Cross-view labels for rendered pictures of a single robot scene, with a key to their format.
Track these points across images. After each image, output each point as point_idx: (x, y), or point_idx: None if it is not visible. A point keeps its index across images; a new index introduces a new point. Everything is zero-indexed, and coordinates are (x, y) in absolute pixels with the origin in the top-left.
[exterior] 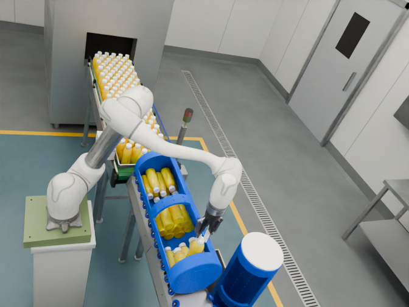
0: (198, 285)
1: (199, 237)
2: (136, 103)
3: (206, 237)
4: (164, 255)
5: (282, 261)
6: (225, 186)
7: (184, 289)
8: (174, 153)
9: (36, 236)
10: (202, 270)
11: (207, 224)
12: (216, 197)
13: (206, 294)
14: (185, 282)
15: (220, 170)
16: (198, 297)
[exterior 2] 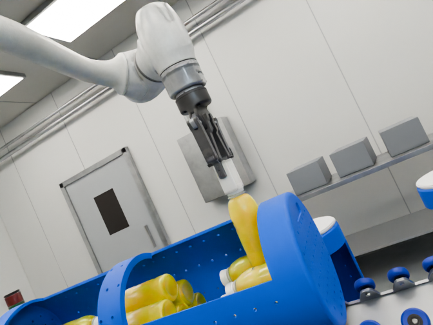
0: (332, 279)
1: (227, 170)
2: None
3: (234, 173)
4: (228, 302)
5: (324, 216)
6: (158, 4)
7: (334, 303)
8: (28, 29)
9: None
10: (300, 216)
11: (209, 123)
12: (169, 32)
13: (357, 304)
14: (317, 269)
15: (129, 56)
16: (361, 315)
